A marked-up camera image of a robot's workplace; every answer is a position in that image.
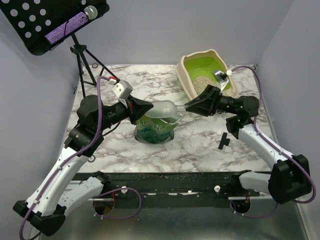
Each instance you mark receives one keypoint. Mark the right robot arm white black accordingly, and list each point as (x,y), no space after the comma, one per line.
(290,174)

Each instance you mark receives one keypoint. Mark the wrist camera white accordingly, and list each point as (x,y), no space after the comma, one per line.
(221,78)
(122,91)

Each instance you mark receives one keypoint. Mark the translucent plastic scoop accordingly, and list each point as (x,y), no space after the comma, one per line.
(164,109)

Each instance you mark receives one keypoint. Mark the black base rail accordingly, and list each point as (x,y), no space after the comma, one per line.
(170,190)

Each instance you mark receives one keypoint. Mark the green litter bag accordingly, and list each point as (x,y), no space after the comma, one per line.
(156,130)

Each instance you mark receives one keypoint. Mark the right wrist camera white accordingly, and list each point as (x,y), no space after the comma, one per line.
(221,78)

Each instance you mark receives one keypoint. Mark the microphone with purple handle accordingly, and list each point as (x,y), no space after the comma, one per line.
(61,32)

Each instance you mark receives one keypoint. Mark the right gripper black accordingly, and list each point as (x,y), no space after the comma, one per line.
(214,100)

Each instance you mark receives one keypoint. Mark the black binder clip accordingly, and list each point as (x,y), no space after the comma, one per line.
(225,141)

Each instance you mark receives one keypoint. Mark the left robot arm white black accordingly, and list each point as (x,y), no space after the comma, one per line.
(48,207)

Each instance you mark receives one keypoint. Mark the cat litter pile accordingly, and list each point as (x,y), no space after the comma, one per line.
(200,83)

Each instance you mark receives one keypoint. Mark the green beige litter box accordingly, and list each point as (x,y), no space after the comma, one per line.
(200,63)

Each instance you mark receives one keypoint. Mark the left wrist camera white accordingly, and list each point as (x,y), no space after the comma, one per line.
(122,91)

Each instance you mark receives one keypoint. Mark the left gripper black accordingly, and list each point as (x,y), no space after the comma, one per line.
(136,108)

